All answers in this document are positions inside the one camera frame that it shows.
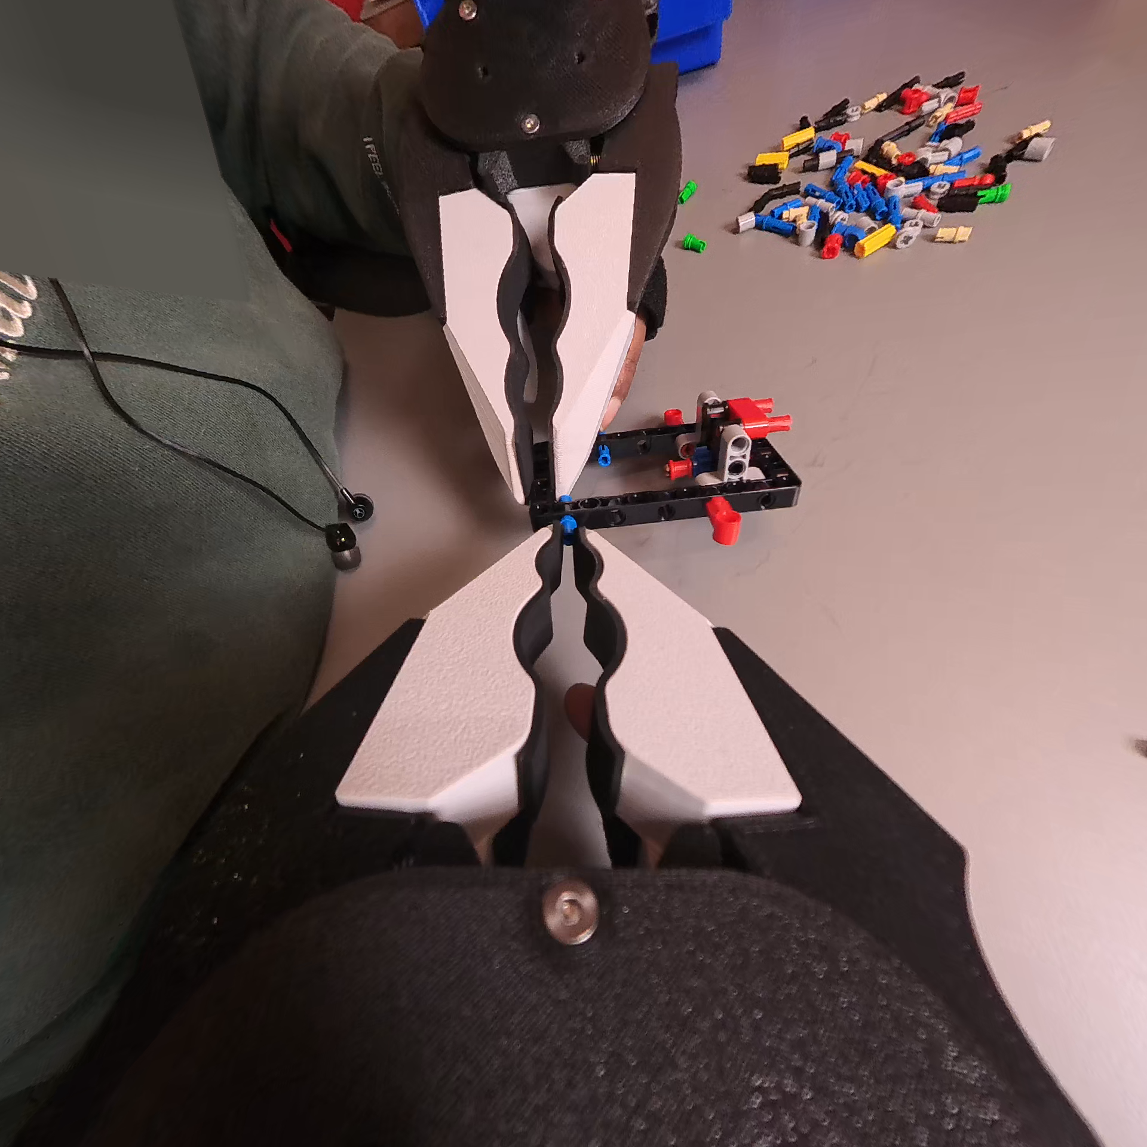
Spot black lego frame assembly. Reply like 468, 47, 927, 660
530, 390, 804, 548

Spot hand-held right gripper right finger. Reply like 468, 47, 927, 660
572, 529, 802, 867

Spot blue plastic bin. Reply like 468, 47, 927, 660
649, 0, 734, 74

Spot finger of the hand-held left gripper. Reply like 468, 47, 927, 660
440, 187, 539, 506
548, 172, 641, 485

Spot black knit cloth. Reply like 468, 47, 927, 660
271, 224, 433, 319

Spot person's left hand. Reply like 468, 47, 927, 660
599, 258, 670, 432

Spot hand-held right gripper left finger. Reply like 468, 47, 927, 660
336, 527, 556, 867

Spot black wired earphones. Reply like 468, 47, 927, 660
0, 279, 377, 573

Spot person's left forearm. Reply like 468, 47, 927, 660
174, 0, 432, 263

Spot pile of small lego pieces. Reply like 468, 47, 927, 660
735, 71, 1057, 261

